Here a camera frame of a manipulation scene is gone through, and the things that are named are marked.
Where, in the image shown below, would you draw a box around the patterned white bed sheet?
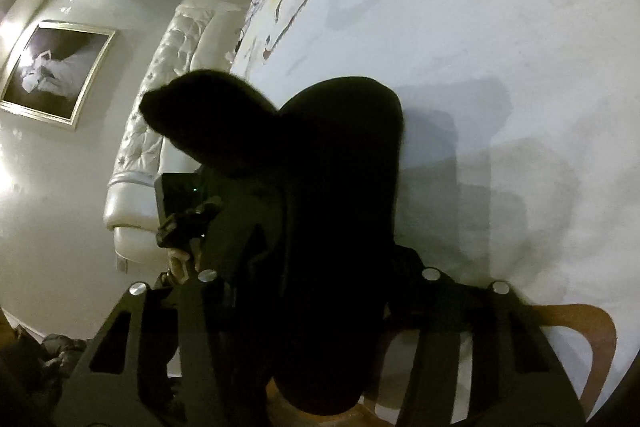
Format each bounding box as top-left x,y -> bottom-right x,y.
227,0 -> 640,427

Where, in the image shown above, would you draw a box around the white tufted leather headboard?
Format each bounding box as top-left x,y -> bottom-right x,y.
102,0 -> 261,264

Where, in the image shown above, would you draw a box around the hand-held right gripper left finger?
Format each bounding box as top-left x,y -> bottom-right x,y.
55,224 -> 281,427

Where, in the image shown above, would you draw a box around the framed wall picture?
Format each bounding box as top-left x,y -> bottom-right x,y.
0,20 -> 117,131

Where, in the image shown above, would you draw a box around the dark cloth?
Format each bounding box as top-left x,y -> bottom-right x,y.
0,324 -> 88,413

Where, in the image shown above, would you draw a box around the person's left hand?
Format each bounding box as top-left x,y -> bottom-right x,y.
167,249 -> 193,285

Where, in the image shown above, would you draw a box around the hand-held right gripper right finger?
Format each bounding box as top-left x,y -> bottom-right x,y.
385,247 -> 587,427

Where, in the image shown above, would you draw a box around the black pants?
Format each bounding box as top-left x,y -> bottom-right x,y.
137,69 -> 406,419

